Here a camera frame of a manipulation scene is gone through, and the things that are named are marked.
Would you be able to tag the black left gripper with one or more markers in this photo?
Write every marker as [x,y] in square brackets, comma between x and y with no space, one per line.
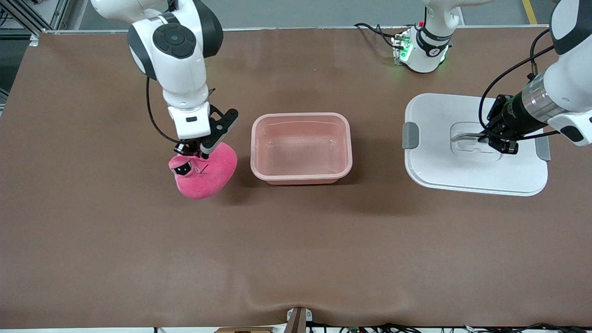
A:
[512,115]

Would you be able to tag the pink plush toy with eyes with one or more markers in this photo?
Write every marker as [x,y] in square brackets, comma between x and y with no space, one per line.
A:
[208,178]

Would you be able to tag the white lid with grey latches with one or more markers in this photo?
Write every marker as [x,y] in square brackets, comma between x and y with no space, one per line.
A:
[434,162]

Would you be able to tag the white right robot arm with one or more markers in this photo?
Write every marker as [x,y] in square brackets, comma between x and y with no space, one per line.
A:
[182,69]

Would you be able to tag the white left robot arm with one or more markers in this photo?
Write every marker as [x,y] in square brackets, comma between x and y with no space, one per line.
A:
[430,55]

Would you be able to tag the pale pink plastic box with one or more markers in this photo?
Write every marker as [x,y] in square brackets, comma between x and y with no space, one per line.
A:
[300,175]

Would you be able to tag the brown table mat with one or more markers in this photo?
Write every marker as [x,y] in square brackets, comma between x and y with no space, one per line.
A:
[138,240]

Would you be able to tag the aluminium frame with diagonal struts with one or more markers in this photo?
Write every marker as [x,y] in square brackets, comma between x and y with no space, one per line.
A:
[27,14]

